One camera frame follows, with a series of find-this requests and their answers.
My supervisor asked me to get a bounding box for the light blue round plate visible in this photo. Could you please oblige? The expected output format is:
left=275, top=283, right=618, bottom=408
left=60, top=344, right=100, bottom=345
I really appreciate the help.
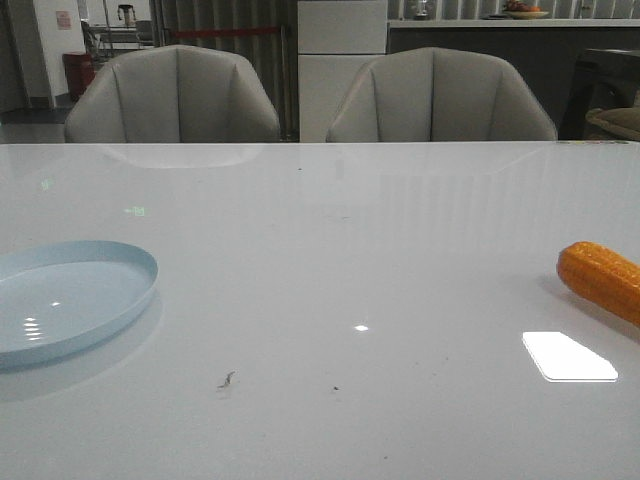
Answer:
left=1, top=240, right=158, bottom=371

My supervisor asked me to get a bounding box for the orange corn cob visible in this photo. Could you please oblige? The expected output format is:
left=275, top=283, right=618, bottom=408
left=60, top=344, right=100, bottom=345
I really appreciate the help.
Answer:
left=556, top=241, right=639, bottom=326

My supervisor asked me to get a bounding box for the right grey upholstered chair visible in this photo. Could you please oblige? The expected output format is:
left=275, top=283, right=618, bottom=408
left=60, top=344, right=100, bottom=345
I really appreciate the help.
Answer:
left=326, top=47, right=557, bottom=143

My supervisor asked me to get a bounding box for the grey upholstered chair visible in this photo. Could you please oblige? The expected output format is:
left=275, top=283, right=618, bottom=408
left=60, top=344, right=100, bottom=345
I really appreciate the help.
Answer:
left=64, top=45, right=280, bottom=143
left=326, top=47, right=557, bottom=143

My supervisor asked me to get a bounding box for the white cabinet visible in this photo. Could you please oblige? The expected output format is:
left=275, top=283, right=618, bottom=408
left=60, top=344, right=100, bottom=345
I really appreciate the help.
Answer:
left=297, top=1, right=388, bottom=143

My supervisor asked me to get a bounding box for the left grey upholstered chair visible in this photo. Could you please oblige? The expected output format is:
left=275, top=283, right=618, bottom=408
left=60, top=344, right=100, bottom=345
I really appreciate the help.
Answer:
left=64, top=45, right=280, bottom=143

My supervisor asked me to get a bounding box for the red barrier belt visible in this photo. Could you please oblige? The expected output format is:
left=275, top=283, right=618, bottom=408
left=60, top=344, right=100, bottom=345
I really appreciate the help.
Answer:
left=168, top=26, right=281, bottom=39

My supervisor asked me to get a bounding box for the red trash bin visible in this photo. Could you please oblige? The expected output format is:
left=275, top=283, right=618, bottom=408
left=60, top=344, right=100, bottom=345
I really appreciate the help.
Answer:
left=62, top=52, right=95, bottom=101

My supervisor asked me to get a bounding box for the grey counter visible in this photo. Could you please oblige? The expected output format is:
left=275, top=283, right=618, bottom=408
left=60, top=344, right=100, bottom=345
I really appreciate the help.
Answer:
left=387, top=19, right=639, bottom=133

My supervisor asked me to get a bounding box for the fruit bowl on counter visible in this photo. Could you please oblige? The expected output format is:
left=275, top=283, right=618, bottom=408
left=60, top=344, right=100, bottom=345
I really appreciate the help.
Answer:
left=503, top=0, right=548, bottom=20

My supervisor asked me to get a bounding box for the beige cushion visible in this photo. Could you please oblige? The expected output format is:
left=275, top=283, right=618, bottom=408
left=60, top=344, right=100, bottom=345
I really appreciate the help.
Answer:
left=585, top=107, right=639, bottom=141

